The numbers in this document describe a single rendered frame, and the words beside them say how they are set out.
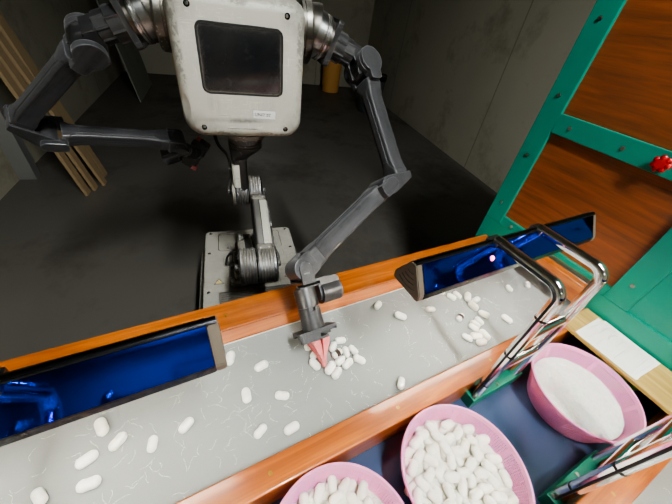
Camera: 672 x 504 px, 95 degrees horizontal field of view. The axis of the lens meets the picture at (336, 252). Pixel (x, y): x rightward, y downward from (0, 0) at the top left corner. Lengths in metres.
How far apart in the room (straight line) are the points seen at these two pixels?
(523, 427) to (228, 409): 0.74
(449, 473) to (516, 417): 0.30
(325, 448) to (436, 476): 0.24
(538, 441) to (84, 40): 1.49
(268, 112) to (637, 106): 1.01
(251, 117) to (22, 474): 0.91
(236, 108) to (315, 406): 0.80
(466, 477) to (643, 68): 1.11
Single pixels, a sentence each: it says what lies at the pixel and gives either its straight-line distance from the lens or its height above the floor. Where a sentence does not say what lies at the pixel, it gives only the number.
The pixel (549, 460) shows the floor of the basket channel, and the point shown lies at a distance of 1.04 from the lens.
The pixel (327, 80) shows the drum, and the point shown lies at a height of 0.21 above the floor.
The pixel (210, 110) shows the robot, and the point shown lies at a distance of 0.97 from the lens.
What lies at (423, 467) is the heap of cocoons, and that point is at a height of 0.73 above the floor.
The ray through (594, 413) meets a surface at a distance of 1.11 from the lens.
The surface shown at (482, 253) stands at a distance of 0.71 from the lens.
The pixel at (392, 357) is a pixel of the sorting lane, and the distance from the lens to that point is 0.90.
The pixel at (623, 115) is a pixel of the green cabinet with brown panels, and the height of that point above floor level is 1.31.
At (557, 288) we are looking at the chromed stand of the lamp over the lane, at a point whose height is 1.11.
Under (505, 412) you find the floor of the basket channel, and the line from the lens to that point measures 1.04.
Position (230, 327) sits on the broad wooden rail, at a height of 0.76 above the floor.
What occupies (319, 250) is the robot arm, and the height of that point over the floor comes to 0.97.
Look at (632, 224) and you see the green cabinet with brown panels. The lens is 1.25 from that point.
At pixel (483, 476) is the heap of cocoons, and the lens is 0.86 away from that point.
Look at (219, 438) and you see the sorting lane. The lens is 0.79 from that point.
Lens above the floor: 1.47
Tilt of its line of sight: 40 degrees down
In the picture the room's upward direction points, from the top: 9 degrees clockwise
